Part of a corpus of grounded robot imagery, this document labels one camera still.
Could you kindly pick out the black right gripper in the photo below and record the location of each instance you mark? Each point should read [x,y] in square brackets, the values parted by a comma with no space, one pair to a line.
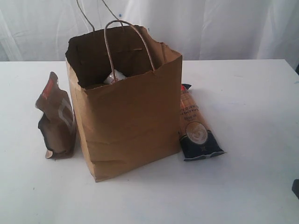
[295,186]

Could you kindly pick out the spaghetti pasta packet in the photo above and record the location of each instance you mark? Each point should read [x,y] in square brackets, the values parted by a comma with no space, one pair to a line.
[196,139]

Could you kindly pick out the brown paper bag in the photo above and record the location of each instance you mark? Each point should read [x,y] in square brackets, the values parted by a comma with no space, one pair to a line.
[135,121]

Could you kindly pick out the small white blue carton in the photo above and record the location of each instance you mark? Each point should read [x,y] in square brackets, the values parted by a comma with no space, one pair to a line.
[114,77]

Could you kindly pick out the brown pouch with orange label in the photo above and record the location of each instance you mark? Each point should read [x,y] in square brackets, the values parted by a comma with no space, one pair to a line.
[58,123]

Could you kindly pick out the white backdrop curtain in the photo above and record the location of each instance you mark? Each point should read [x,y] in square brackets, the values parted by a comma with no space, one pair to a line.
[39,30]

